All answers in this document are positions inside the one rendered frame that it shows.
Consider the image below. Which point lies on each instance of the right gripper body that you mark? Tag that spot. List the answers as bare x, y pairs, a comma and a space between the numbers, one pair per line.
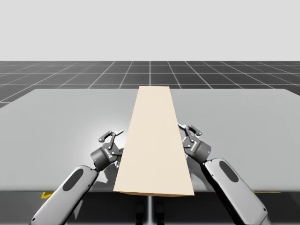
197, 150

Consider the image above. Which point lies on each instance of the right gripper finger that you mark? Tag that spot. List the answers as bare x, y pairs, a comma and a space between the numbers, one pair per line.
191, 131

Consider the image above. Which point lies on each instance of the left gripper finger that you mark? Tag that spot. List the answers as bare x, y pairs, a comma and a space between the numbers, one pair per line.
109, 137

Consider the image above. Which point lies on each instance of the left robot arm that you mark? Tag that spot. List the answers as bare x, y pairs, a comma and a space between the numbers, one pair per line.
70, 187

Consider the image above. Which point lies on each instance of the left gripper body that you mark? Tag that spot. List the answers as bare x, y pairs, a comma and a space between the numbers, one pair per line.
105, 155

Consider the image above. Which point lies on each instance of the tall board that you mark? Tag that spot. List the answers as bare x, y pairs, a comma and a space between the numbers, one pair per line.
153, 143

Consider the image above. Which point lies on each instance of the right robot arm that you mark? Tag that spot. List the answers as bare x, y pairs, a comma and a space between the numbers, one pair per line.
234, 187

